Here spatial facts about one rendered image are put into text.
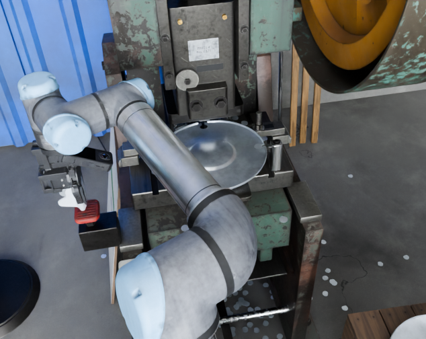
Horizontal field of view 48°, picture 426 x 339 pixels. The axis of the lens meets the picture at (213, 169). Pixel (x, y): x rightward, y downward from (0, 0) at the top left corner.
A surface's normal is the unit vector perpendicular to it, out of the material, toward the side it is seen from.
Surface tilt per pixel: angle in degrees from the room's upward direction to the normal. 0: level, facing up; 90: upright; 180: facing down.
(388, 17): 90
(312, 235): 90
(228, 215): 9
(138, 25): 90
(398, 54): 116
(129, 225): 0
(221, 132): 2
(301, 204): 0
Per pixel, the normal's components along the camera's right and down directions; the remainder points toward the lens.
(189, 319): 0.44, 0.21
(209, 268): 0.35, -0.22
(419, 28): 0.18, 0.83
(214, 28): 0.18, 0.64
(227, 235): 0.24, -0.66
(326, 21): -0.40, -0.57
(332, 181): -0.04, -0.76
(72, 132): 0.57, 0.53
